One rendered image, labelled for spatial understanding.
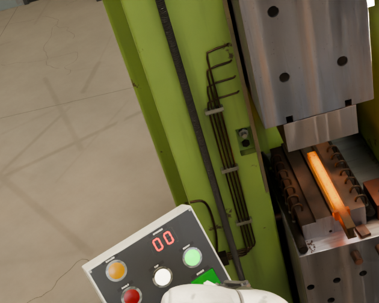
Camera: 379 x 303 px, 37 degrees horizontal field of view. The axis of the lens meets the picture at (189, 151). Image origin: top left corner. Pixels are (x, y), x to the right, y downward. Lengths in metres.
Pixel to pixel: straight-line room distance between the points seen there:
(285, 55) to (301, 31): 0.07
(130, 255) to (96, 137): 2.89
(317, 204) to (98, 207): 2.13
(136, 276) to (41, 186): 2.63
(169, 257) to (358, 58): 0.73
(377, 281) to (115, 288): 0.87
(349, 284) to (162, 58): 0.95
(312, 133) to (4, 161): 3.37
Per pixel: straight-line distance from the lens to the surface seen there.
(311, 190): 1.87
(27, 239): 3.74
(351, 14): 1.43
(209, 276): 1.63
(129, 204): 3.62
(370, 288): 1.98
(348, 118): 1.57
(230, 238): 1.90
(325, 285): 1.90
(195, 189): 1.77
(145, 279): 1.58
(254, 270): 2.07
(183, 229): 1.59
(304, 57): 1.44
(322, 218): 1.77
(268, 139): 2.13
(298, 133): 1.55
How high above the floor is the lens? 2.23
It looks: 35 degrees down
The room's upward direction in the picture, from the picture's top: 17 degrees counter-clockwise
